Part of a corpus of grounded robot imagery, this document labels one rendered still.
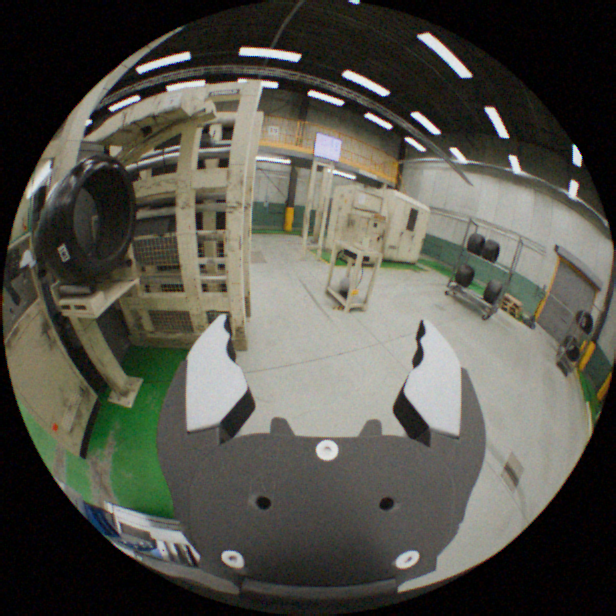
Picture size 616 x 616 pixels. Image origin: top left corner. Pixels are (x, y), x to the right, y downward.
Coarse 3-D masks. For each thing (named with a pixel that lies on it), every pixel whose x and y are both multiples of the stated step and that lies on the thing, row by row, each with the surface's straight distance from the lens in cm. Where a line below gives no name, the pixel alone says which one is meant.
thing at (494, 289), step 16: (464, 240) 474; (480, 240) 472; (464, 256) 514; (496, 256) 508; (464, 272) 468; (512, 272) 496; (448, 288) 482; (464, 288) 480; (496, 288) 447; (480, 304) 485; (496, 304) 444
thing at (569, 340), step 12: (588, 300) 624; (576, 312) 742; (588, 312) 646; (600, 312) 638; (576, 324) 718; (588, 324) 709; (564, 348) 690; (576, 348) 708; (564, 360) 677; (576, 360) 648
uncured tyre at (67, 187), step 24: (72, 168) 95; (96, 168) 95; (120, 168) 106; (72, 192) 86; (96, 192) 128; (120, 192) 123; (48, 216) 90; (72, 216) 85; (120, 216) 126; (48, 240) 89; (72, 240) 84; (96, 240) 128; (120, 240) 120; (48, 264) 98; (72, 264) 86; (96, 264) 91
